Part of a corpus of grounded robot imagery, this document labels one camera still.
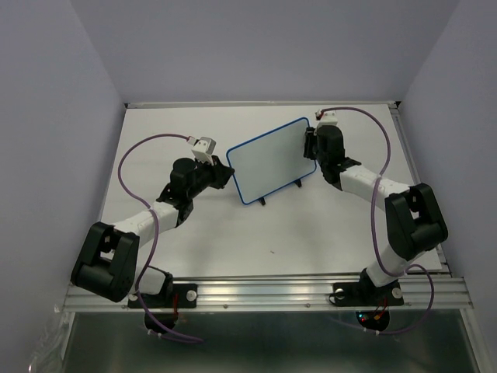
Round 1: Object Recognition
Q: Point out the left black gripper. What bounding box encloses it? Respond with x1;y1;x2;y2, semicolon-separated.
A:
187;154;234;199

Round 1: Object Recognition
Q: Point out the black whiteboard eraser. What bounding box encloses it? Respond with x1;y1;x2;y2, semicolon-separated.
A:
305;127;316;148

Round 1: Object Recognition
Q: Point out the blue framed small whiteboard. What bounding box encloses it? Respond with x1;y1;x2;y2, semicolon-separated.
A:
226;117;317;205

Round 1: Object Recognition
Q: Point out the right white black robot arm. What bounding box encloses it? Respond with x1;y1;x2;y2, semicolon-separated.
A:
304;125;448;303

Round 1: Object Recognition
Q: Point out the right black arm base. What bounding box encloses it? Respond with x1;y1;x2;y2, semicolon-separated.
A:
328;281;405;332

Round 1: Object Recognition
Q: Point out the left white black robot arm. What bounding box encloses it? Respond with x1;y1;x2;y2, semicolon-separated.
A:
71;155;235;302

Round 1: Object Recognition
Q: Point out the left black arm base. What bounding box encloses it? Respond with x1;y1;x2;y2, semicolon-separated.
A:
140;267;198;329

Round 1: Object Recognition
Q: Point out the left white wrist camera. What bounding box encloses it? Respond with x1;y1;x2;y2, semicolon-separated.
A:
187;136;217;165

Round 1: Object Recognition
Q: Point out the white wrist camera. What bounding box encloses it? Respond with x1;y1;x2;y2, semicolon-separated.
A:
187;136;217;165
315;109;338;127

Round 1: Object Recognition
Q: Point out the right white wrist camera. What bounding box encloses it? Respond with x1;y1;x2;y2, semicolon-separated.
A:
315;109;338;127

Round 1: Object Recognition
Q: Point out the aluminium table edge frame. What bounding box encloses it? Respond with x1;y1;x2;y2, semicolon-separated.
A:
124;100;401;110

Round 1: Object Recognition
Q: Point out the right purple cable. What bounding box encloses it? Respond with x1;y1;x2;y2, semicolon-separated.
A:
314;106;436;336

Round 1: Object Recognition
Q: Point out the aluminium mounting rail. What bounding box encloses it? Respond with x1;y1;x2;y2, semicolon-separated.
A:
62;274;474;313

